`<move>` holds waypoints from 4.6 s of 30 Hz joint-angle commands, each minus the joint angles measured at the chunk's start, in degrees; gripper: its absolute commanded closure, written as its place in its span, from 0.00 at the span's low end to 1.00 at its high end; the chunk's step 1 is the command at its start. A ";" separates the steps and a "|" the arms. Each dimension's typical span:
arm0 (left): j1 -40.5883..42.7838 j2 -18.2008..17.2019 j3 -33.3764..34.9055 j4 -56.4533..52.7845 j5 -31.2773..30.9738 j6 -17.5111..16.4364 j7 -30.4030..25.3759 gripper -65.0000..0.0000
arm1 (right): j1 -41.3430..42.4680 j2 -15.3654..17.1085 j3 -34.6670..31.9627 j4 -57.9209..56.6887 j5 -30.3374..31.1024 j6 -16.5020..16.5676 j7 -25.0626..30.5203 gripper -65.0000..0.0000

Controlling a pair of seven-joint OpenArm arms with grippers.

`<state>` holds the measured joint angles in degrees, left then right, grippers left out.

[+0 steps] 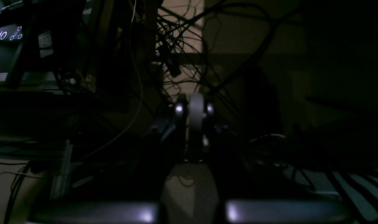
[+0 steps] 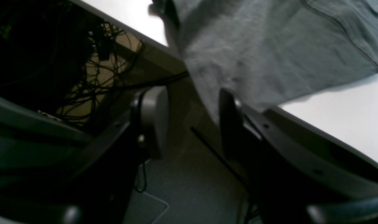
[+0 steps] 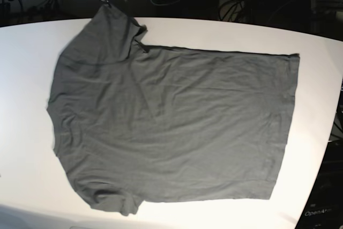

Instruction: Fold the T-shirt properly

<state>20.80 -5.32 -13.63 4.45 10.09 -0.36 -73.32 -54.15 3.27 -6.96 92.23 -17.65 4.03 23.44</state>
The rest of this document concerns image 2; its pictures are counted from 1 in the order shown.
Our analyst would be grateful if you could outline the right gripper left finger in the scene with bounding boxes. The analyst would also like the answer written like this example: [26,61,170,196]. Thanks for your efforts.
[62,86,169,224]

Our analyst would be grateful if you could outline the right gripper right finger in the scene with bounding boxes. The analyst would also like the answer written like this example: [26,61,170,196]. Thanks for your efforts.
[218,89,378,224]

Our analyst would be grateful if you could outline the grey T-shirt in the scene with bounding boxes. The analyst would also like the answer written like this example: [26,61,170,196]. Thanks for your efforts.
[152,0,378,124]

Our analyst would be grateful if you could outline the tangled black cables under table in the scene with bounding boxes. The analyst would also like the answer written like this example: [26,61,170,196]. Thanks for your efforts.
[36,22,189,125]

